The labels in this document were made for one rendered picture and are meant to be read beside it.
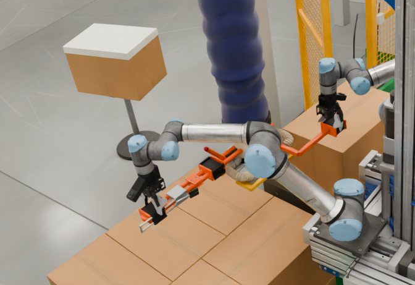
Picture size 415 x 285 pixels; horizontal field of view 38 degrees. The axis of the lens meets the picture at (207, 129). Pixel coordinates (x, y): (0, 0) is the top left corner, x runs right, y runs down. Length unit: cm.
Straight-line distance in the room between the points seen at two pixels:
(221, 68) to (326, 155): 93
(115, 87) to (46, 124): 143
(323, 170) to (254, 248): 56
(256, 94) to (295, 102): 273
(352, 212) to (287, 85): 336
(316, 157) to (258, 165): 113
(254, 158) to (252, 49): 53
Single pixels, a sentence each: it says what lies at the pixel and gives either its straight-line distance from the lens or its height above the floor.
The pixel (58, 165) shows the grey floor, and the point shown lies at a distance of 525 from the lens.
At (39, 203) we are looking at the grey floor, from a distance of 492.
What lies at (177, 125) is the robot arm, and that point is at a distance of 242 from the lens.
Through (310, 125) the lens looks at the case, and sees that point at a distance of 335.
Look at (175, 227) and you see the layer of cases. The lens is 346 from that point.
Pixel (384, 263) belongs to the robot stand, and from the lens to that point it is 255.
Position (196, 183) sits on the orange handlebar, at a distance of 265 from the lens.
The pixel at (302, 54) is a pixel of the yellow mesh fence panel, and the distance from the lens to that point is 473.
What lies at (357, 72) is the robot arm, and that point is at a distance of 263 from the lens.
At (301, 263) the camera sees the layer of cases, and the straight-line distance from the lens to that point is 325.
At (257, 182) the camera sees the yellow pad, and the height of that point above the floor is 109.
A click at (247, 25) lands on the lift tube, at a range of 245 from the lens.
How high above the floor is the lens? 285
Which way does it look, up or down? 33 degrees down
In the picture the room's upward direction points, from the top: 11 degrees counter-clockwise
